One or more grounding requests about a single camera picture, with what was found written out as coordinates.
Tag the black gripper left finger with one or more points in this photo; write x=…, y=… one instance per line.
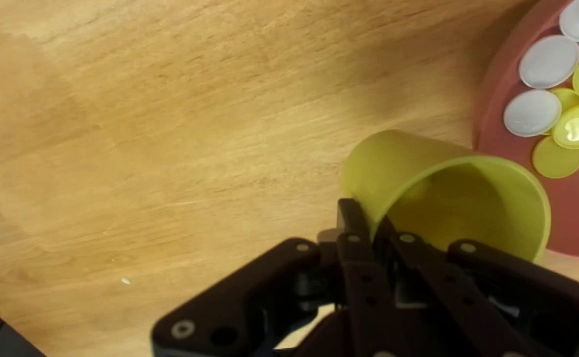
x=250, y=298

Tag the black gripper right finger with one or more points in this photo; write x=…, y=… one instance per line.
x=500, y=304

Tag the yellow plastic cup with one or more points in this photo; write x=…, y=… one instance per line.
x=460, y=198

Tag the pink plastic bowl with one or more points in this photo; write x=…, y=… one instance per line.
x=567, y=210

